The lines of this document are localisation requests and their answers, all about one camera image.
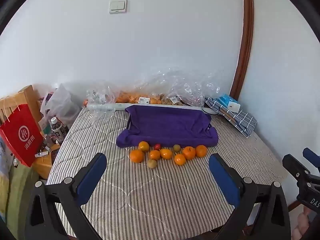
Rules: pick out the small white tube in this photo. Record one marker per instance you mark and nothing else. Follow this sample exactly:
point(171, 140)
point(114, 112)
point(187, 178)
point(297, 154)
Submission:
point(41, 153)

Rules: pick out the purple towel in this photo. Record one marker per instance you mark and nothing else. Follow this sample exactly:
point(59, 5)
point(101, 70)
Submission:
point(165, 125)

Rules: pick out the wooden chair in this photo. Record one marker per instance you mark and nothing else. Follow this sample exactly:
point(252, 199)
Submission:
point(25, 96)

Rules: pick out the long white tube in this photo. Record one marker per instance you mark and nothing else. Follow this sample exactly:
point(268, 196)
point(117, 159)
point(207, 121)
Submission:
point(105, 107)

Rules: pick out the small red fruit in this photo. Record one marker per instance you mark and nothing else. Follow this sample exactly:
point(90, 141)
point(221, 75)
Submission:
point(157, 146)

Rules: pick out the brown wooden door frame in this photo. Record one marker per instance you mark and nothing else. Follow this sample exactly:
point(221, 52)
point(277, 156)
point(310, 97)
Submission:
point(246, 37)

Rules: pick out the blue checked cloth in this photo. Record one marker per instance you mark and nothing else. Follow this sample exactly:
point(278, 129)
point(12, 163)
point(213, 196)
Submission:
point(240, 122)

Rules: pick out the striped grey bed quilt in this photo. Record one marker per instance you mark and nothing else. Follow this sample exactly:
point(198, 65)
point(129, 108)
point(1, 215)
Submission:
point(140, 195)

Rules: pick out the packet of brown fruits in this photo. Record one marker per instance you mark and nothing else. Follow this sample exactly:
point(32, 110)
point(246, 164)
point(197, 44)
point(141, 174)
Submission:
point(173, 100)

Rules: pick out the yellowish orange mandarin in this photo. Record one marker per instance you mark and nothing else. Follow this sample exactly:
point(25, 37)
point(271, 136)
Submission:
point(143, 146)

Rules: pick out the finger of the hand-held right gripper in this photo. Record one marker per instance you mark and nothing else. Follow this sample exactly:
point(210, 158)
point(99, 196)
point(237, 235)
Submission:
point(312, 156)
point(293, 166)

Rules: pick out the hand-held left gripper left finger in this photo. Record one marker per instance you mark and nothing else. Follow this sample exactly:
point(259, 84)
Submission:
point(91, 173)

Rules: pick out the loose orange mandarin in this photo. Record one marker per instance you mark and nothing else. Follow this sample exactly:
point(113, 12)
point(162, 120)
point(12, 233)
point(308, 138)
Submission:
point(85, 102)

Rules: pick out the dark tea bottle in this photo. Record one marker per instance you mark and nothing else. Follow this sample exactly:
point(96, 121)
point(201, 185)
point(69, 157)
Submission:
point(57, 129)

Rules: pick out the person's right hand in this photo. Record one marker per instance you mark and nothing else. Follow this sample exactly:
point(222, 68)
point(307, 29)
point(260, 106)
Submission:
point(303, 223)

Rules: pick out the red paper bag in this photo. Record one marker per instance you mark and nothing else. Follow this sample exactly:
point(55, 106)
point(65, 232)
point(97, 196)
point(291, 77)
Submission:
point(21, 135)

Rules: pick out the wooden nightstand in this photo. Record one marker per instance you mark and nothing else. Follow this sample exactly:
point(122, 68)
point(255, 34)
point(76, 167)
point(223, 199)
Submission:
point(43, 166)

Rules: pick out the white plastic bag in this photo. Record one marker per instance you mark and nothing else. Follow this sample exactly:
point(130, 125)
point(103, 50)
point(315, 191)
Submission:
point(61, 102)

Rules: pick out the large orange mandarin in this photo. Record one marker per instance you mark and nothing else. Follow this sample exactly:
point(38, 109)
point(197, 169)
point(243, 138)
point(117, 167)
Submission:
point(136, 155)

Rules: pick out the large clear plastic bag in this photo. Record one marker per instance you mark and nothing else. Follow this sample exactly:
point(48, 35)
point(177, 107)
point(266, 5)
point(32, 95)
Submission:
point(195, 86)

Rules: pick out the clear bag of mandarins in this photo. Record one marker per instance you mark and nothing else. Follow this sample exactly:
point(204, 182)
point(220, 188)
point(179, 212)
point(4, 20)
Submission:
point(132, 97)

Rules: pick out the green-brown round fruit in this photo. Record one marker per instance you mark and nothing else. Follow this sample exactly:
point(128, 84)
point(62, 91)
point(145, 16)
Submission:
point(176, 148)
point(152, 163)

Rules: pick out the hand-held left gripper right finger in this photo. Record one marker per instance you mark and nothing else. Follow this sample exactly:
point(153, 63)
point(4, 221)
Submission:
point(223, 177)

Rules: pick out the blue tissue pack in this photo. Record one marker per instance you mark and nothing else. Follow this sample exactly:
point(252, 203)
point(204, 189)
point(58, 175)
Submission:
point(228, 102)

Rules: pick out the white light switch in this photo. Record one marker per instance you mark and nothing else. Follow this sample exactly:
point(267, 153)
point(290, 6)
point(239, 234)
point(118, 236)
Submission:
point(117, 6)

